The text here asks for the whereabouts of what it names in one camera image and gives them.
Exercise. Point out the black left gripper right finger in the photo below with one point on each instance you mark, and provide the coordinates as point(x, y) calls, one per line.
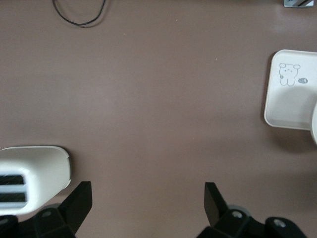
point(218, 208)

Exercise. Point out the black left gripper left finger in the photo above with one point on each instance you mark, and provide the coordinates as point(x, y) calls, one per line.
point(74, 205)

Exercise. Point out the round cream plate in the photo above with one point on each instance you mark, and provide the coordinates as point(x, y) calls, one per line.
point(314, 124)

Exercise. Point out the white two-slot toaster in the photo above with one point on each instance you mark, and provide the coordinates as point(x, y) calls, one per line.
point(42, 173)

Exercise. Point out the brown table cover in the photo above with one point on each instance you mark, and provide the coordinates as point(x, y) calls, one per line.
point(158, 99)

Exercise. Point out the cream rabbit print tray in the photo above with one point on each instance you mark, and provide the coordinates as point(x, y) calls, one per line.
point(287, 99)

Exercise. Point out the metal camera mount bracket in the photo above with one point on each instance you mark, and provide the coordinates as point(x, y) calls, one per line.
point(297, 3)

